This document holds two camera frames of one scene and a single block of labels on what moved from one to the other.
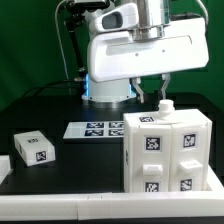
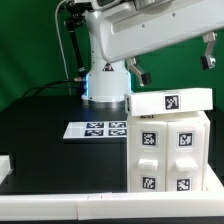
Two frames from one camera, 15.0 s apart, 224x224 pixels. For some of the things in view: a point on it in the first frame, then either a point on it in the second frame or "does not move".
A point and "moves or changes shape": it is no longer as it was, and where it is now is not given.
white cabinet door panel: (151, 152) does not move
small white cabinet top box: (34, 148) -> (162, 102)
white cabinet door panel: (189, 157) moves or changes shape
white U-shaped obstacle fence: (83, 206) does not move
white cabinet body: (165, 115) moves or changes shape
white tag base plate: (94, 129) does not move
